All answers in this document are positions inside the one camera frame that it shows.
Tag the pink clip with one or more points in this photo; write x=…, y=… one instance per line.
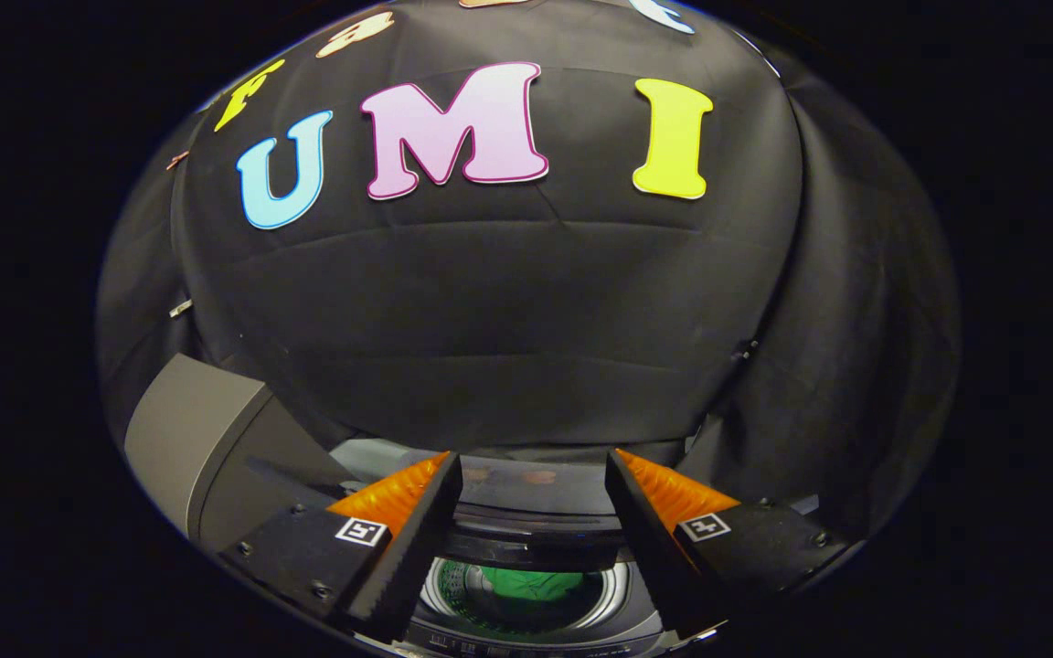
x=177, y=160

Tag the silver clip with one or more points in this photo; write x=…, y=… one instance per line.
x=181, y=308

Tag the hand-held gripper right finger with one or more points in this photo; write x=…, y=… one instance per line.
x=650, y=548

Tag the grey washing machine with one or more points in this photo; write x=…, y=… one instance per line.
x=526, y=640

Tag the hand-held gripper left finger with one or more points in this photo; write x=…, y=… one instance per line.
x=417, y=548

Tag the green shirt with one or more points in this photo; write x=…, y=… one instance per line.
x=531, y=585

